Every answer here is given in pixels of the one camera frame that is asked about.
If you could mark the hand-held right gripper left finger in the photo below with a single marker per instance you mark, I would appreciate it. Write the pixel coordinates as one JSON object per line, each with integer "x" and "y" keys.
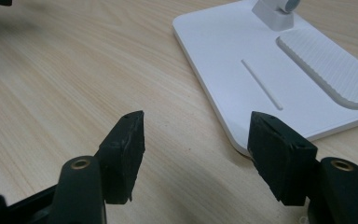
{"x": 121, "y": 161}

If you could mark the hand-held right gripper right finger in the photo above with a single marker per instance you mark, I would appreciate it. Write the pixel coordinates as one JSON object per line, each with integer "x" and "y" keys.
{"x": 281, "y": 161}

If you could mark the white desk lamp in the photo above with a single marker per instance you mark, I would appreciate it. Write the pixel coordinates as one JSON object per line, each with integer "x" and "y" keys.
{"x": 223, "y": 62}

